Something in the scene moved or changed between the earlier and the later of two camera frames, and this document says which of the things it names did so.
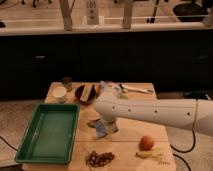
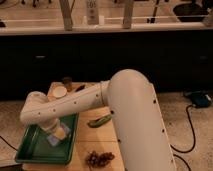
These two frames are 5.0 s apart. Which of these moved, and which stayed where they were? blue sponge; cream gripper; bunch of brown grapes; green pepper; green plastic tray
Moved: cream gripper; blue sponge
Stayed: green pepper; bunch of brown grapes; green plastic tray
